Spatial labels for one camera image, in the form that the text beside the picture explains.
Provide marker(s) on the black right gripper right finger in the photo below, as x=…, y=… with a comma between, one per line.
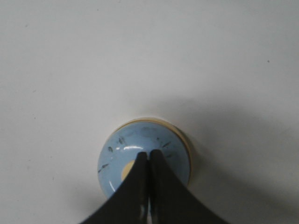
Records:
x=170, y=201

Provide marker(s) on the blue and cream call bell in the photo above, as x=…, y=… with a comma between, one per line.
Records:
x=120, y=150

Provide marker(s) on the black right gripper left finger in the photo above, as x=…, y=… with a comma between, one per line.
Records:
x=129, y=203

